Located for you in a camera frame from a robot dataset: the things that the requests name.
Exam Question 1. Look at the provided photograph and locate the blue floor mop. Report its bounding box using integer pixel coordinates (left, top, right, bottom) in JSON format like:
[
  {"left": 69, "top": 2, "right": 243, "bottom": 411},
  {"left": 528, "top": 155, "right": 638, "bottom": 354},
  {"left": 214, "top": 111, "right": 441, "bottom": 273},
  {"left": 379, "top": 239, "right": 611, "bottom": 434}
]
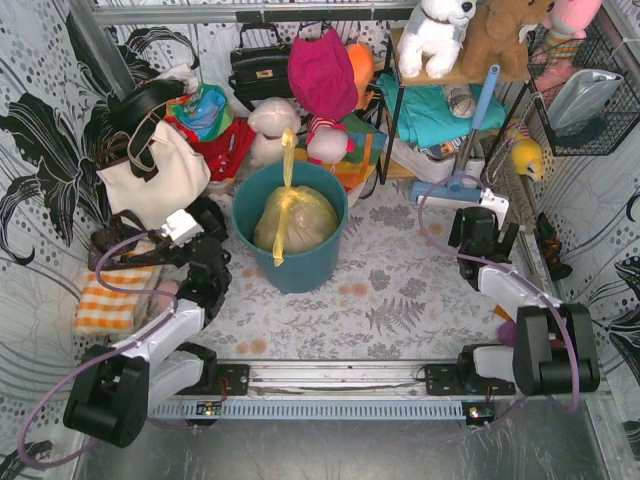
[{"left": 409, "top": 64, "right": 500, "bottom": 208}]

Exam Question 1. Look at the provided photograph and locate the yellow trash bag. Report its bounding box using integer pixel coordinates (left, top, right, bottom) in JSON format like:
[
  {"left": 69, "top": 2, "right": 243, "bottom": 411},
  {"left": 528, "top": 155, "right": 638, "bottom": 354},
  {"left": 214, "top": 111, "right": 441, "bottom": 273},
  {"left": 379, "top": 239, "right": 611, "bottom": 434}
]
[{"left": 253, "top": 129, "right": 339, "bottom": 267}]

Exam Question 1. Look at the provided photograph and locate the teal trash bin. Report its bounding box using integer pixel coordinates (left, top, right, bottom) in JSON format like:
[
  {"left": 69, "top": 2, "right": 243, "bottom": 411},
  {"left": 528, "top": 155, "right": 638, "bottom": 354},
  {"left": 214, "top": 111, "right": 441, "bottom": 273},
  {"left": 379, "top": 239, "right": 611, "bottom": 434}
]
[{"left": 231, "top": 161, "right": 348, "bottom": 294}]

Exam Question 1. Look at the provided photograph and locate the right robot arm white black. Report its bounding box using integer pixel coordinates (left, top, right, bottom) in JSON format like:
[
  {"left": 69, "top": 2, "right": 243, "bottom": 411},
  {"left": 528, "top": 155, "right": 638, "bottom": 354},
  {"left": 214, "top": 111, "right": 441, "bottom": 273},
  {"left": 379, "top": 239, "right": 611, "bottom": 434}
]
[{"left": 448, "top": 206, "right": 600, "bottom": 396}]

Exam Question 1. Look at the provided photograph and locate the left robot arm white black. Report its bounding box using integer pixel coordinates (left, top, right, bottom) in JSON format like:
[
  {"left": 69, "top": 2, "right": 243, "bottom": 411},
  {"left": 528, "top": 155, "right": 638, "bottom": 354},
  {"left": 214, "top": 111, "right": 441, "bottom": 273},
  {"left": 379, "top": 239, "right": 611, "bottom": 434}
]
[{"left": 63, "top": 197, "right": 232, "bottom": 448}]

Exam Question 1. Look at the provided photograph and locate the cream canvas tote bag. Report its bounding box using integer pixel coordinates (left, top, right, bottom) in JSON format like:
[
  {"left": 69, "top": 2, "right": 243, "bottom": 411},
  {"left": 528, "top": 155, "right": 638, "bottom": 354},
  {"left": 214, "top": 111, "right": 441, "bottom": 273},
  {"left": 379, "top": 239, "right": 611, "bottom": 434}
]
[{"left": 98, "top": 121, "right": 211, "bottom": 229}]

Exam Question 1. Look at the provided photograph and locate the colourful printed bag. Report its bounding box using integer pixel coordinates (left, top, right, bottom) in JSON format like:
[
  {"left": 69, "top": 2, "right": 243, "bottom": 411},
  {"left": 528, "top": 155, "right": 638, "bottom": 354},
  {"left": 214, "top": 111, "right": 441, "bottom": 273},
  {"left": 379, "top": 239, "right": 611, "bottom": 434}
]
[{"left": 164, "top": 84, "right": 234, "bottom": 143}]

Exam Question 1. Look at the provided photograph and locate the magenta cloth bag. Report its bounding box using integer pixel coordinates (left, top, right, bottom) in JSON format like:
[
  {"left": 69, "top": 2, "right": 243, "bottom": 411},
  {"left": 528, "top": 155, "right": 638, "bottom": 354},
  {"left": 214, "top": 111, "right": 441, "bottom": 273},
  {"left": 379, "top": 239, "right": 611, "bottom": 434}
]
[{"left": 287, "top": 27, "right": 358, "bottom": 121}]

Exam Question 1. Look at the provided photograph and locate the pink rolled towel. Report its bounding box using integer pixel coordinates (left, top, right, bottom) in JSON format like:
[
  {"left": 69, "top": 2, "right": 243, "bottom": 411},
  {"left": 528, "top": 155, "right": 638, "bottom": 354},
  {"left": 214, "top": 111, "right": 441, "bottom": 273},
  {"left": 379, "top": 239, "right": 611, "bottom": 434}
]
[{"left": 157, "top": 280, "right": 180, "bottom": 296}]

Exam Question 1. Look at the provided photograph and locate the dark patterned cloth right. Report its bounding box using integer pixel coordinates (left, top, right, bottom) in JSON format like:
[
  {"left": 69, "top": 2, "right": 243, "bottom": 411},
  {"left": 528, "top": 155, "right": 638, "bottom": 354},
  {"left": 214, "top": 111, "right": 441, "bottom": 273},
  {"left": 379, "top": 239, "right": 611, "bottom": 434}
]
[{"left": 536, "top": 212, "right": 573, "bottom": 281}]

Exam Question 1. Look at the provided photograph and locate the red cloth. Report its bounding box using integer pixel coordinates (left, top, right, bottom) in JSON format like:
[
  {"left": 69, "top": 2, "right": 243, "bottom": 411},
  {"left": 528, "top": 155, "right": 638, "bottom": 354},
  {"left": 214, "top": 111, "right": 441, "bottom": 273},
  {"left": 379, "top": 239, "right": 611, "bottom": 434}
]
[{"left": 192, "top": 118, "right": 256, "bottom": 182}]

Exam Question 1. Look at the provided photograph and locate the white sneaker right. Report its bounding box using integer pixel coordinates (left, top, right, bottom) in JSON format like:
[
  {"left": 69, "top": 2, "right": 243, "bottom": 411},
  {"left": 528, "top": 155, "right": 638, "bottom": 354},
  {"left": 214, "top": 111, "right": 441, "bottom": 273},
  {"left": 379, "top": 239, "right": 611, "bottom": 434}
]
[{"left": 453, "top": 140, "right": 485, "bottom": 188}]

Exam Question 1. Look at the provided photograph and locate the white sneaker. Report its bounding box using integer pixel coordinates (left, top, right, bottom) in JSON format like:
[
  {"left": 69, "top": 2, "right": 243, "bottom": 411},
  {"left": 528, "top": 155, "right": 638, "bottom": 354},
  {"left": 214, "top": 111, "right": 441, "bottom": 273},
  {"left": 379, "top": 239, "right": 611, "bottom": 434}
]
[
  {"left": 453, "top": 140, "right": 485, "bottom": 188},
  {"left": 391, "top": 139, "right": 455, "bottom": 183}
]

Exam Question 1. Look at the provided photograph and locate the white sneaker left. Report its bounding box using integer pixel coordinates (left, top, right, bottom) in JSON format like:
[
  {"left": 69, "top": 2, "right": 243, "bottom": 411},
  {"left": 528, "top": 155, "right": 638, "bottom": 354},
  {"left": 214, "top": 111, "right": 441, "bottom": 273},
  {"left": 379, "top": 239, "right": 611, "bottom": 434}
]
[{"left": 391, "top": 139, "right": 455, "bottom": 183}]

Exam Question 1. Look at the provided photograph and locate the yellow plush toy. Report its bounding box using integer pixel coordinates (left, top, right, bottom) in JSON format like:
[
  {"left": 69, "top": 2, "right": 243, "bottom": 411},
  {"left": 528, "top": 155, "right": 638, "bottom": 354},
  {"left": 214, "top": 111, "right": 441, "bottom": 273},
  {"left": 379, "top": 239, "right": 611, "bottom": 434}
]
[{"left": 506, "top": 123, "right": 544, "bottom": 182}]

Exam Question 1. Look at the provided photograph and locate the cream plush lamb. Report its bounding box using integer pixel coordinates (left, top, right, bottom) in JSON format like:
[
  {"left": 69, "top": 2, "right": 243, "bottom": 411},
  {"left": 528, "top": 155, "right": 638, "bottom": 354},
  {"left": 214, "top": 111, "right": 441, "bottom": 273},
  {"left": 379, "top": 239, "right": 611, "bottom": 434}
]
[{"left": 248, "top": 97, "right": 301, "bottom": 169}]

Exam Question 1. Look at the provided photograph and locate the orange white checkered towel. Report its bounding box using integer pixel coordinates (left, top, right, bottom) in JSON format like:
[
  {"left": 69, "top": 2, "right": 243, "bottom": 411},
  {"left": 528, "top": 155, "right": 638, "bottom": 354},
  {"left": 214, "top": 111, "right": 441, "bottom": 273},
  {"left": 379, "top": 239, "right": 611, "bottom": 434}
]
[{"left": 74, "top": 266, "right": 160, "bottom": 335}]

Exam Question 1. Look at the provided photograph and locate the rainbow striped cloth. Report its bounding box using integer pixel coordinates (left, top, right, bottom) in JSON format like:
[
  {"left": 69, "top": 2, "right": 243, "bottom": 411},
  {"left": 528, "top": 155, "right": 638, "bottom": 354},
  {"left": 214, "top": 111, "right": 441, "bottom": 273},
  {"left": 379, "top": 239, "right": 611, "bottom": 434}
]
[{"left": 294, "top": 114, "right": 387, "bottom": 198}]

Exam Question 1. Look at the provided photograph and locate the grey patterned ball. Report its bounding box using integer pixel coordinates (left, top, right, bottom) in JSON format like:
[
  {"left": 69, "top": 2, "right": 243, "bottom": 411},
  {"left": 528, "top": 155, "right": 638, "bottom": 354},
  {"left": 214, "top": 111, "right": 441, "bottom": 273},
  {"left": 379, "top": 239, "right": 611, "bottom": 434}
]
[{"left": 444, "top": 84, "right": 476, "bottom": 119}]

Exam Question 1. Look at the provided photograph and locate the teal folded cloth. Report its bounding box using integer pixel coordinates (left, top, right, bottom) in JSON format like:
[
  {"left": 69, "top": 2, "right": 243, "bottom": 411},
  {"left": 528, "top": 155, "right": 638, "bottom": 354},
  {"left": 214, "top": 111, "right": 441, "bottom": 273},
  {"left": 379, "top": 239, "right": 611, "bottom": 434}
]
[{"left": 376, "top": 74, "right": 506, "bottom": 148}]

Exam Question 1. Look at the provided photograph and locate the black hat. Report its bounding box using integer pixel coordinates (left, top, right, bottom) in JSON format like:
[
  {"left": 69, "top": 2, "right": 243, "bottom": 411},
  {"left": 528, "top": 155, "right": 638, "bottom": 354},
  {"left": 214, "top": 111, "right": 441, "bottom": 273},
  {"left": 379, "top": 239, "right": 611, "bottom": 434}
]
[{"left": 108, "top": 79, "right": 186, "bottom": 134}]

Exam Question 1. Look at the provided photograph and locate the pink white plush doll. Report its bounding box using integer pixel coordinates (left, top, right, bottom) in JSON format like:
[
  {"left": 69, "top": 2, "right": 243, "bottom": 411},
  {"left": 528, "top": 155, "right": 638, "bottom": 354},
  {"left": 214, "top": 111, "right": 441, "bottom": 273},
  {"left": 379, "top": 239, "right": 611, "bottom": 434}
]
[{"left": 306, "top": 116, "right": 356, "bottom": 165}]

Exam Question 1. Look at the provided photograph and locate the black leather handbag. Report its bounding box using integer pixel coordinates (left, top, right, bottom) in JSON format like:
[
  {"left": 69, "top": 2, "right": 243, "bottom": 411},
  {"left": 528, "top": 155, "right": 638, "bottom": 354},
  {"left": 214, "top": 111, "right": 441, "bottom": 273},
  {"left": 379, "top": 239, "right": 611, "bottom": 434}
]
[{"left": 228, "top": 23, "right": 294, "bottom": 112}]

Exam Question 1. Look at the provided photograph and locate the brown plush dog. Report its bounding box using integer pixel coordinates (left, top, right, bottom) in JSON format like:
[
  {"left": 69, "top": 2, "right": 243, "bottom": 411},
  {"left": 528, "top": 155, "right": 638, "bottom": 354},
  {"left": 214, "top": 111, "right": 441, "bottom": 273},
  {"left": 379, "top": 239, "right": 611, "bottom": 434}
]
[{"left": 460, "top": 0, "right": 555, "bottom": 80}]

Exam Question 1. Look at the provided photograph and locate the white grey plush dog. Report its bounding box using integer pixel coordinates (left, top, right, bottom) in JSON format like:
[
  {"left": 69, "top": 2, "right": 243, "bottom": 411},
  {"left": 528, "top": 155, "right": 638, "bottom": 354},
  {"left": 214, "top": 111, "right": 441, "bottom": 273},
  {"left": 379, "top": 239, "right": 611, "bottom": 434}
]
[{"left": 398, "top": 0, "right": 477, "bottom": 79}]

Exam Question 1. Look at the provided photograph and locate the orange plush toy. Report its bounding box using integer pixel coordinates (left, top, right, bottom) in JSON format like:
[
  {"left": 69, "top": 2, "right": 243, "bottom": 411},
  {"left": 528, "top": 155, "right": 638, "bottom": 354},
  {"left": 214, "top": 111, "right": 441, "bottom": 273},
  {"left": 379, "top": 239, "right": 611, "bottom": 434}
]
[{"left": 346, "top": 43, "right": 374, "bottom": 110}]

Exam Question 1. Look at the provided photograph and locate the pink plush toy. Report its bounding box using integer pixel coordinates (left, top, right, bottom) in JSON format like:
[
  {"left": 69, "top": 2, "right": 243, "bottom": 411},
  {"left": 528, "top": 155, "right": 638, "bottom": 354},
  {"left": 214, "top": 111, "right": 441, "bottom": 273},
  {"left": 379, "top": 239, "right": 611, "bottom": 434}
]
[{"left": 542, "top": 0, "right": 602, "bottom": 49}]

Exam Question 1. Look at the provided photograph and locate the metal pole with handle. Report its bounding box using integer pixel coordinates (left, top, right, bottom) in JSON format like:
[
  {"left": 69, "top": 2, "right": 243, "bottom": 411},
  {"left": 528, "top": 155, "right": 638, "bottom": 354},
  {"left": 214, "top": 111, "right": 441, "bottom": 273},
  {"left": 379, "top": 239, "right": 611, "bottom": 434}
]
[{"left": 517, "top": 226, "right": 545, "bottom": 291}]

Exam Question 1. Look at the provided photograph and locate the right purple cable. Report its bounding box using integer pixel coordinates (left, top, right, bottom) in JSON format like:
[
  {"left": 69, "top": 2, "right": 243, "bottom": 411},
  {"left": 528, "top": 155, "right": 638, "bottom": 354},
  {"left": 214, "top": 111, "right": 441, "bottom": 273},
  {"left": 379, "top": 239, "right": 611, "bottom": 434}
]
[{"left": 417, "top": 180, "right": 582, "bottom": 431}]

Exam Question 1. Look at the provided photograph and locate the purple cable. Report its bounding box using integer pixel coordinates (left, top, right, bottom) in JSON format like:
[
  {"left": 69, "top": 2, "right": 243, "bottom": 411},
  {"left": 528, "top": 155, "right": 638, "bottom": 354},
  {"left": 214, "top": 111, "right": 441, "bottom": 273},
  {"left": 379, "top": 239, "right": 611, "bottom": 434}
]
[
  {"left": 417, "top": 180, "right": 582, "bottom": 431},
  {"left": 17, "top": 229, "right": 179, "bottom": 470}
]

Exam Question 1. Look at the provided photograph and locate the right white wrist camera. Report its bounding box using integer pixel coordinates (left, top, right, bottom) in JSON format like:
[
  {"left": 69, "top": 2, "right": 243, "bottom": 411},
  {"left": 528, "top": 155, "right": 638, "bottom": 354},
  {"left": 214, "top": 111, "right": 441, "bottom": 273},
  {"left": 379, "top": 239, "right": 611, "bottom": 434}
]
[{"left": 479, "top": 188, "right": 510, "bottom": 226}]

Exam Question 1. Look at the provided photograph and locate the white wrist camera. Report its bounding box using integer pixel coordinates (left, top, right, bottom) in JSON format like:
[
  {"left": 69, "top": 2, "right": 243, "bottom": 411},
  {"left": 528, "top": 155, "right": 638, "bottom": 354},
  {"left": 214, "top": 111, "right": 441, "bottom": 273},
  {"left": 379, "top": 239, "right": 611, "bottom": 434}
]
[
  {"left": 159, "top": 209, "right": 204, "bottom": 246},
  {"left": 479, "top": 188, "right": 510, "bottom": 226}
]

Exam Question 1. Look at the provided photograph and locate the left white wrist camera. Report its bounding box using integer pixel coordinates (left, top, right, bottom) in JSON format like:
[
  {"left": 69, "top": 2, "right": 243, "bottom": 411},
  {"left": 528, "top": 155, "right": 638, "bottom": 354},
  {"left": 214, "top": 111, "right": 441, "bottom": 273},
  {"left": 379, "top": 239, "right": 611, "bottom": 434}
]
[{"left": 159, "top": 209, "right": 204, "bottom": 246}]

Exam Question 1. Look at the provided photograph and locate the brown patterned strap bag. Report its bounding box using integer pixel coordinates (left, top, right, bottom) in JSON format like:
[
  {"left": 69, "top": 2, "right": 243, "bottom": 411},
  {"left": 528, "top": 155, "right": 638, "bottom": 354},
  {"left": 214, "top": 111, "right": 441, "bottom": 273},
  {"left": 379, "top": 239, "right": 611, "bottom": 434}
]
[{"left": 87, "top": 209, "right": 176, "bottom": 274}]

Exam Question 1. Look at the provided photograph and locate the wooden black frame shelf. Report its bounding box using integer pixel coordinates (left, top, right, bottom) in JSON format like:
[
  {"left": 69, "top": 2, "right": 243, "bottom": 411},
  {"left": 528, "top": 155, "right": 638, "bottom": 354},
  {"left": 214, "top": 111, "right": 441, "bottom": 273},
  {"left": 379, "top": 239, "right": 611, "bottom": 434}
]
[{"left": 377, "top": 28, "right": 500, "bottom": 185}]

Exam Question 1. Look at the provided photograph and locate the metal base rail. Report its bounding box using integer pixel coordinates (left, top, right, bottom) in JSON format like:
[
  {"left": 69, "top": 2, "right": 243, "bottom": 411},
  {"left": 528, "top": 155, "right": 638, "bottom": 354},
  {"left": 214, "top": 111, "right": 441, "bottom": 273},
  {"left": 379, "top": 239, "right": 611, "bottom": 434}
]
[{"left": 74, "top": 357, "right": 614, "bottom": 429}]

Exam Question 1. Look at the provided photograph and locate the black wire basket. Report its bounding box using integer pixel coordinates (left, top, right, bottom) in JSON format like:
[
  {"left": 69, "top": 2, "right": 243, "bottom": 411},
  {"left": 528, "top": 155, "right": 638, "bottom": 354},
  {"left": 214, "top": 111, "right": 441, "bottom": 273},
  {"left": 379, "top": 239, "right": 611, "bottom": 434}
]
[{"left": 528, "top": 24, "right": 639, "bottom": 156}]

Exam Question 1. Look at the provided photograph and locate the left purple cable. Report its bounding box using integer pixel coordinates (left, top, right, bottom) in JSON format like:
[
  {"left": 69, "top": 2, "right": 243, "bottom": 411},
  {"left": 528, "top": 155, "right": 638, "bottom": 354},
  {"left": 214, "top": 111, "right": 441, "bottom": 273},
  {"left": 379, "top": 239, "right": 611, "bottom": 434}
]
[{"left": 17, "top": 229, "right": 179, "bottom": 470}]

